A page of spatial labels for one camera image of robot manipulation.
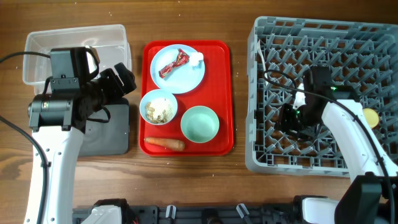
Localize light blue bowl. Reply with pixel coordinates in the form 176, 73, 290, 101
139, 89, 178, 125

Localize orange carrot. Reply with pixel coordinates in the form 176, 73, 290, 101
144, 137, 185, 151

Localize yellow cup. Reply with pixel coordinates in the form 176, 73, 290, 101
363, 108, 379, 128

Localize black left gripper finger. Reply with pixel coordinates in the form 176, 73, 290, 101
114, 63, 137, 93
98, 68, 117, 83

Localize mint green bowl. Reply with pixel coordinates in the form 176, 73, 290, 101
180, 106, 220, 144

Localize clear plastic bin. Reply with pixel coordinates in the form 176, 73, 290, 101
22, 24, 132, 95

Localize red snack wrapper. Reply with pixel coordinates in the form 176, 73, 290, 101
159, 48, 190, 78

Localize rice and peanut leftovers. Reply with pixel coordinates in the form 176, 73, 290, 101
145, 98, 174, 124

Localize light blue plate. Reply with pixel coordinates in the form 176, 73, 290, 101
150, 44, 205, 94

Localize red serving tray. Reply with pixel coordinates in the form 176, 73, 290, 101
139, 40, 234, 157

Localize crumpled white tissue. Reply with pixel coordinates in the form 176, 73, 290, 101
189, 52, 204, 67

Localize black tray bin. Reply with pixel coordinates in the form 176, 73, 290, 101
79, 98, 129, 157

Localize grey dishwasher rack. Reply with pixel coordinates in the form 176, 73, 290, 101
245, 16, 397, 177

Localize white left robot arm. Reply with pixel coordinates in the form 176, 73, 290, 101
25, 63, 136, 223

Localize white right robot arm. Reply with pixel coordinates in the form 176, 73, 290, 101
298, 100, 397, 223

